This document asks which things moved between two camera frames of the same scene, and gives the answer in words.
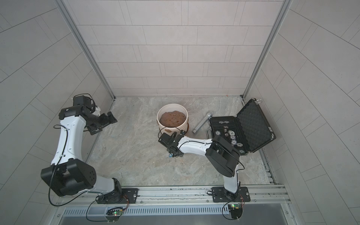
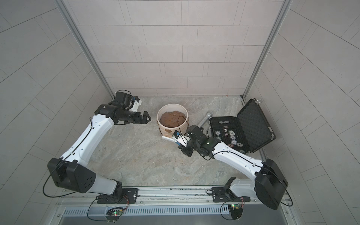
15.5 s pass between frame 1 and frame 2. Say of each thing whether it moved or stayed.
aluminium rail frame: stayed
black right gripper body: moved
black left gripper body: moved
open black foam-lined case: stayed
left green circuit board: stayed
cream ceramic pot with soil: stayed
